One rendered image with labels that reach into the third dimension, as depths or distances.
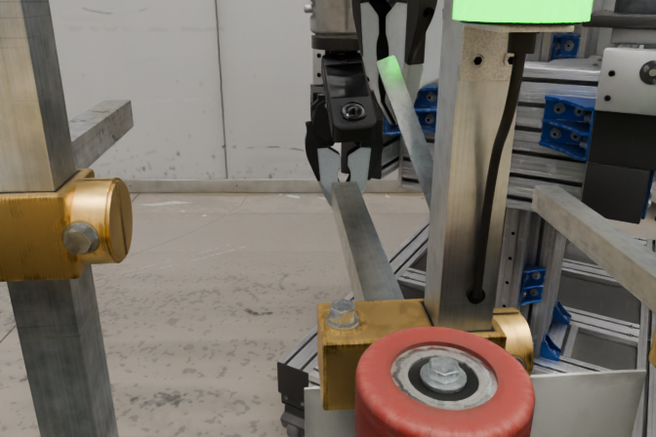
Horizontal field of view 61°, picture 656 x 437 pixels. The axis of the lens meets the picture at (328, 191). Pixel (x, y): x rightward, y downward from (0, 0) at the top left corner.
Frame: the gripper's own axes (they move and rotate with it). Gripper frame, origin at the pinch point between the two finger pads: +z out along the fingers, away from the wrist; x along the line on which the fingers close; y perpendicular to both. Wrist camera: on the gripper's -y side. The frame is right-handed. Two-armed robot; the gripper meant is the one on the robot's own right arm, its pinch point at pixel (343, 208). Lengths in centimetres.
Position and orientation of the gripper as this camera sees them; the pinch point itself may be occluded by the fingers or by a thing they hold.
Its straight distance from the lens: 67.3
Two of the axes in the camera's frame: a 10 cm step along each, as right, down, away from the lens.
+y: -0.8, -3.5, 9.3
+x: -10.0, 0.3, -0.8
